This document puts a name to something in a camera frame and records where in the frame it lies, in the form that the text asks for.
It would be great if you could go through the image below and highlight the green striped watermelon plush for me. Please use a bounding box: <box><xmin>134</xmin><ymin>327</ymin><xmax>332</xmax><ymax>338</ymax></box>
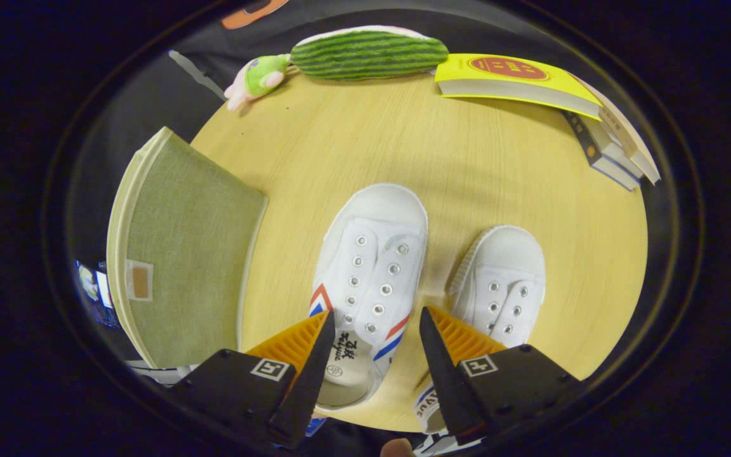
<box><xmin>289</xmin><ymin>25</ymin><xmax>450</xmax><ymax>82</ymax></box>

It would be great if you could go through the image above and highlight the green fabric storage box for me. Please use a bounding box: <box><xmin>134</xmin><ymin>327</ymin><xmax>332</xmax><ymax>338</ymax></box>
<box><xmin>107</xmin><ymin>126</ymin><xmax>269</xmax><ymax>370</ymax></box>

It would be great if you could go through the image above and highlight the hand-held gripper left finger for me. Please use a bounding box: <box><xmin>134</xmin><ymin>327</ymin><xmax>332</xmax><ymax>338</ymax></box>
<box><xmin>171</xmin><ymin>310</ymin><xmax>337</xmax><ymax>450</ymax></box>

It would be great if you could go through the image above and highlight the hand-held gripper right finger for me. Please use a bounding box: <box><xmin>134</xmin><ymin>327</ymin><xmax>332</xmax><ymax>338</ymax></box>
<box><xmin>418</xmin><ymin>306</ymin><xmax>586</xmax><ymax>446</ymax></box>

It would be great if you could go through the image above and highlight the beige book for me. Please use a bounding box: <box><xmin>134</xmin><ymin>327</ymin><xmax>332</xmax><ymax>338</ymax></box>
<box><xmin>572</xmin><ymin>73</ymin><xmax>662</xmax><ymax>185</ymax></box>

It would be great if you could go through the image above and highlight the dark blue book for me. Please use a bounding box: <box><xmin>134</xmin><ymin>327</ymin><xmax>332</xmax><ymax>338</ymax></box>
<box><xmin>562</xmin><ymin>109</ymin><xmax>640</xmax><ymax>191</ymax></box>

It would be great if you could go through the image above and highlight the yellow book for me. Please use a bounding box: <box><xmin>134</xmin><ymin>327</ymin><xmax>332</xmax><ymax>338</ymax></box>
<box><xmin>435</xmin><ymin>53</ymin><xmax>604</xmax><ymax>121</ymax></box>

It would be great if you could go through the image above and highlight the pink and green plush toy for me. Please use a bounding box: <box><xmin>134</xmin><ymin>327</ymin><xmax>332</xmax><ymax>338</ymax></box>
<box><xmin>225</xmin><ymin>54</ymin><xmax>291</xmax><ymax>112</ymax></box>

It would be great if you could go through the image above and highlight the white book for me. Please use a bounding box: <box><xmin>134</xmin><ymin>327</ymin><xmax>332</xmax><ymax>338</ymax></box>
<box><xmin>594</xmin><ymin>117</ymin><xmax>647</xmax><ymax>183</ymax></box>

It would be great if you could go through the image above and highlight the white shoe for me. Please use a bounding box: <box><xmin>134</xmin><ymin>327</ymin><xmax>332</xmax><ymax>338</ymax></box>
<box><xmin>308</xmin><ymin>183</ymin><xmax>430</xmax><ymax>411</ymax></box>
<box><xmin>413</xmin><ymin>225</ymin><xmax>547</xmax><ymax>435</ymax></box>

